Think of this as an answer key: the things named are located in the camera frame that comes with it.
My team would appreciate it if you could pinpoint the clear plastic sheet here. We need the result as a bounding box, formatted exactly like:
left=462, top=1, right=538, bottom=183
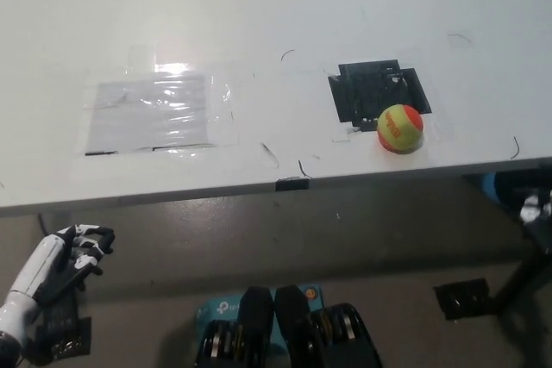
left=79, top=66, right=241, bottom=158

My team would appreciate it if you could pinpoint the black tape patch on table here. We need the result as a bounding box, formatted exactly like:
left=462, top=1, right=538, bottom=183
left=327, top=59, right=433, bottom=133

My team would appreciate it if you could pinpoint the small black tape strip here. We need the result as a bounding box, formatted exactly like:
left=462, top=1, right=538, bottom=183
left=274, top=176, right=311, bottom=192

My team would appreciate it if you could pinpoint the black floor tape patch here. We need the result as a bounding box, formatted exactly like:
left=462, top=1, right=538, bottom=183
left=32, top=294, right=93, bottom=363
left=433, top=278, right=495, bottom=321

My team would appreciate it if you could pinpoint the orange yellow tennis ball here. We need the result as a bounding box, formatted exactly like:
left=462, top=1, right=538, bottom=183
left=376, top=103, right=426, bottom=154

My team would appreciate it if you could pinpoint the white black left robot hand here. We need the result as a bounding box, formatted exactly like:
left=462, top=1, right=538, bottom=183
left=7, top=223, right=116, bottom=305

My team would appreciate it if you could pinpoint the teal tp-link box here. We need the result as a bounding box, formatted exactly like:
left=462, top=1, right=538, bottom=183
left=197, top=284, right=323, bottom=347

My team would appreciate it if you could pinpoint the blue object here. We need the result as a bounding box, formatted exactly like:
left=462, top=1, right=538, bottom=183
left=480, top=172, right=504, bottom=203

